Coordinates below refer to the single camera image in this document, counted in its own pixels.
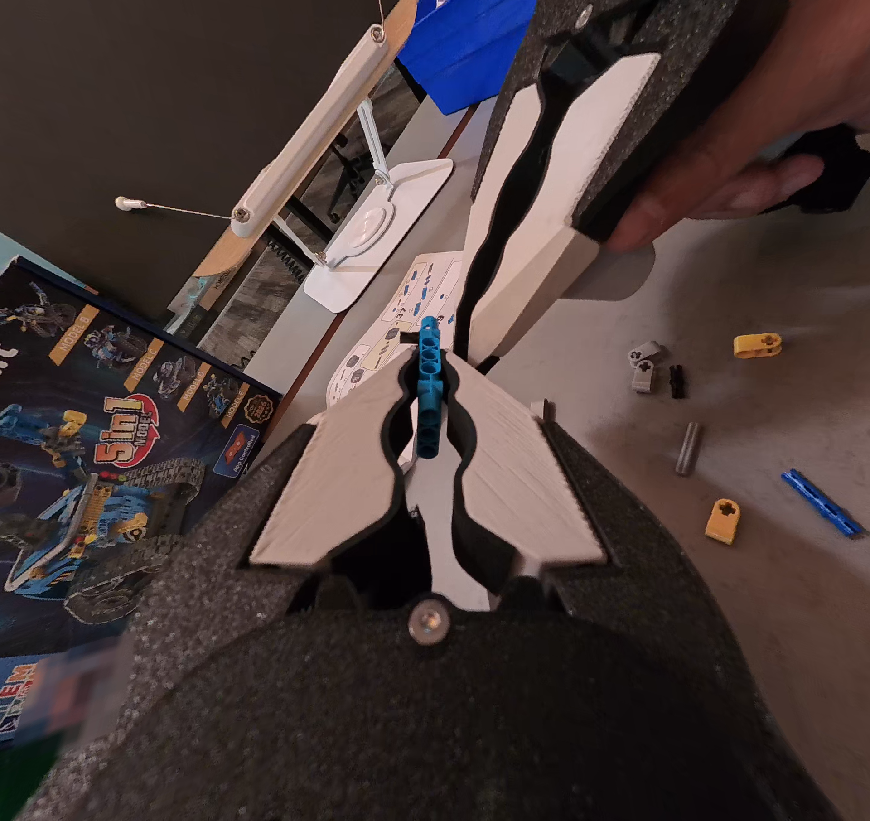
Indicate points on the black partition panel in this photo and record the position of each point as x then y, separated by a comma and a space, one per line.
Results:
170, 87

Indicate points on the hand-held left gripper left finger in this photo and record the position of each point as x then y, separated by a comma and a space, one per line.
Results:
326, 495

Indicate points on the toy set product box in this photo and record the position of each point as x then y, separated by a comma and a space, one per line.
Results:
136, 427

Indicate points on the black pin piece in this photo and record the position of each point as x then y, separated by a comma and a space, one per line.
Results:
678, 381

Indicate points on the person's right hand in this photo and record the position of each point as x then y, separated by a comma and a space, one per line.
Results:
781, 73

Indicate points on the small yellow connector piece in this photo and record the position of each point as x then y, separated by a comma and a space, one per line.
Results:
756, 345
722, 522

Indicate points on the blue block piece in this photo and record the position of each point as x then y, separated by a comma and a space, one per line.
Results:
429, 359

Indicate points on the blue pin piece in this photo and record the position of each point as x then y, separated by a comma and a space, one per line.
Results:
822, 503

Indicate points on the short grey axle piece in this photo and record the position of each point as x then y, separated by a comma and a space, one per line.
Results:
688, 448

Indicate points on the blue plastic bin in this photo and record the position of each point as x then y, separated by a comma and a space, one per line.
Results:
476, 32

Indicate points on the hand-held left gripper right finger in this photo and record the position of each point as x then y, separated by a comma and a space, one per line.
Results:
530, 495

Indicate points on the black office chair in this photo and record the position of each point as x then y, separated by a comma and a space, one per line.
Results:
350, 175

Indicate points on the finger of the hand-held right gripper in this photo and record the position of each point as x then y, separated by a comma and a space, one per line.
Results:
584, 155
506, 134

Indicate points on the instruction booklet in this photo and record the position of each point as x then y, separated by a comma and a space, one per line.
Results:
380, 352

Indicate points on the grey desk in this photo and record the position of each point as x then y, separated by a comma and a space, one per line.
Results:
747, 631

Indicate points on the white laptop stand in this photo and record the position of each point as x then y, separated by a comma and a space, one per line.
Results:
380, 223

